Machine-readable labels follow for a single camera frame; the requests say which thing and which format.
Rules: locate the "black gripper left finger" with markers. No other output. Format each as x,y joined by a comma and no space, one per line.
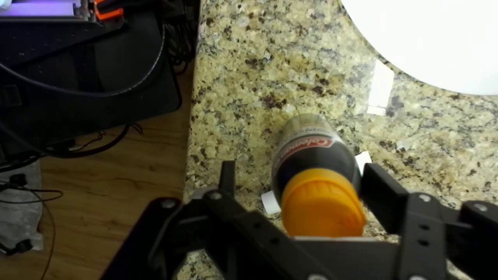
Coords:
228,178

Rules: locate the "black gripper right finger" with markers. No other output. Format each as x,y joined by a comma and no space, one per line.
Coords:
383,197

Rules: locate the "silver bottle with orange cap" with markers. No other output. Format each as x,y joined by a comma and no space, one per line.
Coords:
316,181

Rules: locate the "white paper label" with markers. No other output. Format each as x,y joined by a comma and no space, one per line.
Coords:
380,89

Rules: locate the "white oval sink basin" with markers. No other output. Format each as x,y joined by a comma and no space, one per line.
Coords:
450,44

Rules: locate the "black equipment cart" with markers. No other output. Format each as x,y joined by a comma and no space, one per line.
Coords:
60,83

